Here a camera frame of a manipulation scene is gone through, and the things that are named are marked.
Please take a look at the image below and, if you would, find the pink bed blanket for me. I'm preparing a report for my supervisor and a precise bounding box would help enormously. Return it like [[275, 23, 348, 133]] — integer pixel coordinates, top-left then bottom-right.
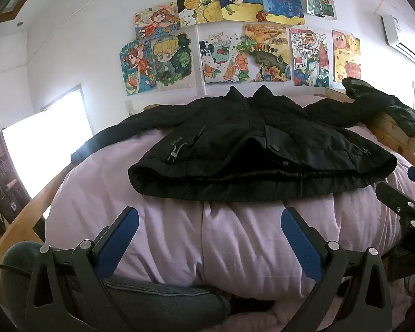
[[45, 95, 415, 332]]

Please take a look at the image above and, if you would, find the pink pigs and chicks drawing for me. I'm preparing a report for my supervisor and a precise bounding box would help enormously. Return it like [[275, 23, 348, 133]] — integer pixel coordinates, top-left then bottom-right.
[[331, 29, 362, 84]]

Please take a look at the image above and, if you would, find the wooden bed frame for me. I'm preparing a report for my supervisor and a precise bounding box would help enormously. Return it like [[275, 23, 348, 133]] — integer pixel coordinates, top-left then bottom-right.
[[0, 87, 415, 301]]

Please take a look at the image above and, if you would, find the dark green cloth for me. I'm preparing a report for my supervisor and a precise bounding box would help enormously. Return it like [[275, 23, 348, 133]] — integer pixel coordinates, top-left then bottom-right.
[[342, 77, 415, 138]]

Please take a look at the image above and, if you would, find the city buildings drawing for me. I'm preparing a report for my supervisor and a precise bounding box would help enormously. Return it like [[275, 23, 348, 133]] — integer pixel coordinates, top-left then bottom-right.
[[289, 27, 331, 88]]

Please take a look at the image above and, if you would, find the black padded jacket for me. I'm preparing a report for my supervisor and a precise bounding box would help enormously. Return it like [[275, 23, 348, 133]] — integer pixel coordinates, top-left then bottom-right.
[[71, 86, 398, 203]]

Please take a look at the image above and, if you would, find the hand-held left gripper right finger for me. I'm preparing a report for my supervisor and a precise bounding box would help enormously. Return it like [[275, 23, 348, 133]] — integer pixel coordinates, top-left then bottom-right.
[[281, 207, 392, 332]]

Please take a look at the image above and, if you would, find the bright window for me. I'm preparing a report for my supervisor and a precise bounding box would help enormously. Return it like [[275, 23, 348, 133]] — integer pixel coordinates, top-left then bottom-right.
[[2, 85, 95, 211]]

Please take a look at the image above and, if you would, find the black cable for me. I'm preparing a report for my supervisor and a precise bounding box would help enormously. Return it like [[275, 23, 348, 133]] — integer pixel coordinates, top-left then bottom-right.
[[0, 264, 33, 279]]

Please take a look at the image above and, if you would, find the white air conditioner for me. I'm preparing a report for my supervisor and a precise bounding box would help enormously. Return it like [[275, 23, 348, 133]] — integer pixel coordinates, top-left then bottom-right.
[[381, 14, 415, 67]]

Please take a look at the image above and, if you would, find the white wall conduit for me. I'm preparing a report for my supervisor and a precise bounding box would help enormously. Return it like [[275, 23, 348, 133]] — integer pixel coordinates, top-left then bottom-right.
[[187, 0, 208, 97]]

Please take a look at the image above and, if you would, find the pineapple drawing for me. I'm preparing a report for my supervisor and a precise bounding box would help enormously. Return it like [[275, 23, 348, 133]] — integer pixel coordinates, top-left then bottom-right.
[[175, 0, 225, 27]]

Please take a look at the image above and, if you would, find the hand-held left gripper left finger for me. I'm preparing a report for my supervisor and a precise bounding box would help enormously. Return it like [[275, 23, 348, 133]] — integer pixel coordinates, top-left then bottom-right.
[[24, 207, 141, 332]]

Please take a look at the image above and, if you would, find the drink cup and oranges drawing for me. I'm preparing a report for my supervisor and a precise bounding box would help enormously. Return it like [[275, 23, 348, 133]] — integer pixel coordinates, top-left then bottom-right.
[[198, 28, 254, 85]]

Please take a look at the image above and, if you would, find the blond-haired boy drawing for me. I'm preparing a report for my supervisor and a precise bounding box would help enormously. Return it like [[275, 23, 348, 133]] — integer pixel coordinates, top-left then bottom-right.
[[150, 32, 196, 93]]

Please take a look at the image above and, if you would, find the landscape fields drawing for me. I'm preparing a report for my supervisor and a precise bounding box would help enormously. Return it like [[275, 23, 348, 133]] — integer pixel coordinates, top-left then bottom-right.
[[243, 24, 294, 83]]

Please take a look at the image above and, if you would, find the person's leg in jeans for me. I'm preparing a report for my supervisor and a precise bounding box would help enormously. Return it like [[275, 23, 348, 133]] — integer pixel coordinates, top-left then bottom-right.
[[1, 241, 230, 332]]

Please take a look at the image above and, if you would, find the swimming girl drawing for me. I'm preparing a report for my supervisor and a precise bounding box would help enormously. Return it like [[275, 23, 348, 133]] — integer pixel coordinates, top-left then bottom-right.
[[119, 40, 157, 96]]

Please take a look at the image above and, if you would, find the orange-haired girl drawing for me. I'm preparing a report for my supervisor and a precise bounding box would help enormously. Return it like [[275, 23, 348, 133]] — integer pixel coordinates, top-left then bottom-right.
[[134, 1, 181, 41]]

